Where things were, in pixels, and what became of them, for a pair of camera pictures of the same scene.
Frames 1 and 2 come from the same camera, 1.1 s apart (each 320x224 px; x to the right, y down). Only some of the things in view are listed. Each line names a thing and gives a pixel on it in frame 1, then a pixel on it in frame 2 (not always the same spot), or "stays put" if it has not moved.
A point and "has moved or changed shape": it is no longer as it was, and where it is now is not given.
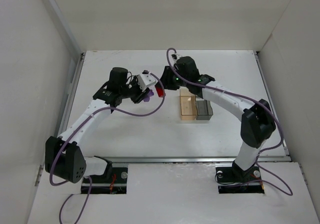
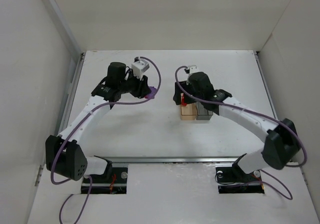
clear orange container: x=188 y=104 stays put
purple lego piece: x=150 y=93 has moved or changed shape
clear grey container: x=204 y=109 stays put
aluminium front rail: x=190 y=159 stays put
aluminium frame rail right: x=273 y=104 stays put
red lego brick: x=160 y=91 -> x=183 y=103
